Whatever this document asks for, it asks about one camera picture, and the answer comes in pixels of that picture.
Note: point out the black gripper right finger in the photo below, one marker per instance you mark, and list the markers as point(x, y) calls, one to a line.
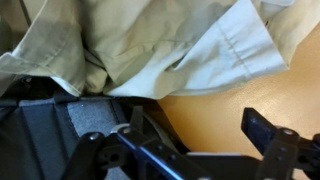
point(283, 150)

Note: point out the black mesh office chair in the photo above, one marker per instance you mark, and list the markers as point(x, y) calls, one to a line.
point(43, 133)

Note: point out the tan leather couch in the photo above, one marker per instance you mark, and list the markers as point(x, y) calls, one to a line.
point(216, 116)

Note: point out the khaki t-shirt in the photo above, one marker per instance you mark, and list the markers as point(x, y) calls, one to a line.
point(140, 43)

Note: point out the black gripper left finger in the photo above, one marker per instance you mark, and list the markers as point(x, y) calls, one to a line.
point(100, 150)

